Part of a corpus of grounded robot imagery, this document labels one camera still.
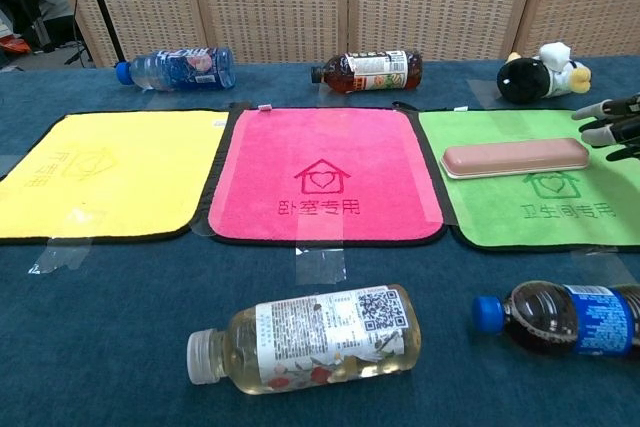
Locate clear bottle blue label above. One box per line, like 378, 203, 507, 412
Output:
115, 46, 237, 93

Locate pink microfibre cloth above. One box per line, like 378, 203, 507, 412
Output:
207, 106, 448, 247

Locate brown tea bottle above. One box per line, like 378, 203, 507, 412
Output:
310, 50, 424, 95

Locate woven folding screen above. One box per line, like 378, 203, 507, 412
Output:
43, 0, 640, 68

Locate black white plush toy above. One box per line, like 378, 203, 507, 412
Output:
496, 41, 593, 106

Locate dark blue table cover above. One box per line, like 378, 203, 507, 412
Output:
0, 54, 640, 427

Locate clear tape strip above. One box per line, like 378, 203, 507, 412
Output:
294, 245, 347, 284
467, 77, 504, 98
569, 246, 634, 288
28, 235, 94, 276

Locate pale yellow drink bottle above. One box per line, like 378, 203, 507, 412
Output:
186, 284, 423, 396

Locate yellow microfibre cloth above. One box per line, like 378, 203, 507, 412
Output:
0, 109, 230, 247

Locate cola bottle blue label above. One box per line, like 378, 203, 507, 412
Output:
472, 280, 640, 358

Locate pink rectangular bar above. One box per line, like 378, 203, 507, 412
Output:
439, 137, 590, 181

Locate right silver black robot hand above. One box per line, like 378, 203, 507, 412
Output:
572, 93, 640, 163

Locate green microfibre cloth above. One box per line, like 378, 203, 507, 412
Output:
417, 107, 640, 253

